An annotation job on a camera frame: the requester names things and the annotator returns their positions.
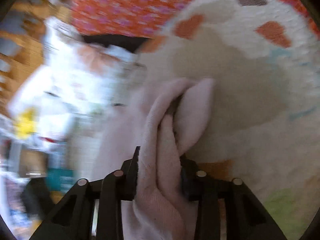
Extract pink sweater with grey cuffs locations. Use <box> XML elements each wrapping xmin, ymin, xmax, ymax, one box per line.
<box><xmin>91</xmin><ymin>78</ymin><xmax>215</xmax><ymax>239</ymax></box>

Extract teal printed package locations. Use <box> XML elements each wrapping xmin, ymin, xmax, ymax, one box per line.
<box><xmin>46</xmin><ymin>168</ymin><xmax>75</xmax><ymax>194</ymax></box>

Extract brown cardboard box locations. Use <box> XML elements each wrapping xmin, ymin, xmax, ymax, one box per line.
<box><xmin>18</xmin><ymin>149</ymin><xmax>47</xmax><ymax>178</ymax></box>

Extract white plastic bag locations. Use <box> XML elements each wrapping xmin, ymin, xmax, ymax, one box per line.
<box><xmin>29</xmin><ymin>113</ymin><xmax>74</xmax><ymax>152</ymax></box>

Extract yellow plastic bag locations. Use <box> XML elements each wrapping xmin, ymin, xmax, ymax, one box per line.
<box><xmin>15</xmin><ymin>107</ymin><xmax>37</xmax><ymax>140</ymax></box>

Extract white floral pillow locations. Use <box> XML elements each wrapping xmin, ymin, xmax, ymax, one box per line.
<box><xmin>7</xmin><ymin>16</ymin><xmax>146</xmax><ymax>140</ymax></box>

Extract quilted heart-pattern bedspread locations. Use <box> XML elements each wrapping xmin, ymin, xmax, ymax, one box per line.
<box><xmin>139</xmin><ymin>0</ymin><xmax>319</xmax><ymax>239</ymax></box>

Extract red floral cushion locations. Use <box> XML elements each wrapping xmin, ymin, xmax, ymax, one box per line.
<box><xmin>71</xmin><ymin>0</ymin><xmax>320</xmax><ymax>40</ymax></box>

